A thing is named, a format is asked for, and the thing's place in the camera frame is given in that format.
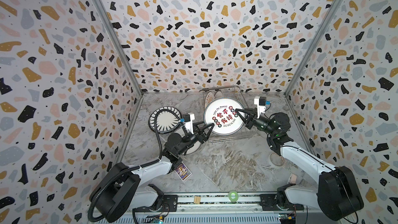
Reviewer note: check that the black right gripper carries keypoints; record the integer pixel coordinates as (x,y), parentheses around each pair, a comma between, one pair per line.
(252,120)

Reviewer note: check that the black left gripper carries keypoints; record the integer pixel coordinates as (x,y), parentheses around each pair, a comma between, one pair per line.
(199,136)

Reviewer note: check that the white plate red characters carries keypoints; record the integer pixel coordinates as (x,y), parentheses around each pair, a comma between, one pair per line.
(192,147)

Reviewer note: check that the white plate black stripes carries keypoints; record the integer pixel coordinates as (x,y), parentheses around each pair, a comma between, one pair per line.
(167,122)

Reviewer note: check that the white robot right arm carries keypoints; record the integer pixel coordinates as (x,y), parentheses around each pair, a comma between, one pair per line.
(337,193)

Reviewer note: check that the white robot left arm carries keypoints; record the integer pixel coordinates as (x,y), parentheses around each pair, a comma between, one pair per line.
(129,187)

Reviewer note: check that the white plate orange sunburst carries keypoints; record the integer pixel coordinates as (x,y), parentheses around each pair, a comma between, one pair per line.
(209,97)

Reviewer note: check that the clear tape roll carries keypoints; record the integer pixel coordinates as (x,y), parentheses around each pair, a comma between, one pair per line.
(276,160)

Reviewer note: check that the purple playing card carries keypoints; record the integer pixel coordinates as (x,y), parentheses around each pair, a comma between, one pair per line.
(183,172)

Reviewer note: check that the small wooden block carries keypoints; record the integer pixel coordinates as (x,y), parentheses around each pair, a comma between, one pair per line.
(197,200)

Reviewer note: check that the green tape roll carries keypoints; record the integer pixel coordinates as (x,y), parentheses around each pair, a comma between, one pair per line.
(233,196)

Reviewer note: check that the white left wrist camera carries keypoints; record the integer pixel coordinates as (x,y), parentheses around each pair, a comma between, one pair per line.
(187,122)

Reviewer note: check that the metal wire dish rack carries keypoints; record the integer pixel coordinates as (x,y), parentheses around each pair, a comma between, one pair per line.
(235,93)

